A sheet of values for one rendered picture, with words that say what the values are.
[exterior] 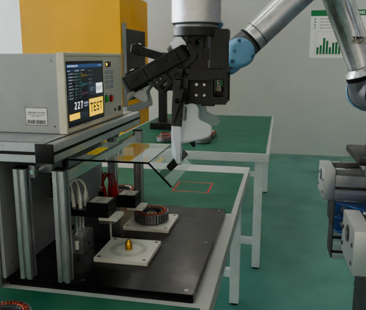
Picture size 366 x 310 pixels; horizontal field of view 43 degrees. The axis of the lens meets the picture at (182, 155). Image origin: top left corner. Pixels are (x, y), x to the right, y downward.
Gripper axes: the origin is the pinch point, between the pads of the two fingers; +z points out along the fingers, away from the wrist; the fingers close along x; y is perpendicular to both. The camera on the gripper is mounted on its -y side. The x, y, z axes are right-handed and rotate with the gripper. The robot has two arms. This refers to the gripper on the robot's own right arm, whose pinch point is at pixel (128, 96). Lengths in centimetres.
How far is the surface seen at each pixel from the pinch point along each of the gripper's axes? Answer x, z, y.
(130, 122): 14.2, 10.4, 4.2
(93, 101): -11.0, 5.7, -4.4
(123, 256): -25.5, 24.8, 33.1
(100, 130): -13.3, 9.2, 3.2
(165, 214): 2.1, 19.3, 34.8
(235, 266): 93, 50, 87
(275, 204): 278, 52, 117
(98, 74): -5.9, 0.4, -9.7
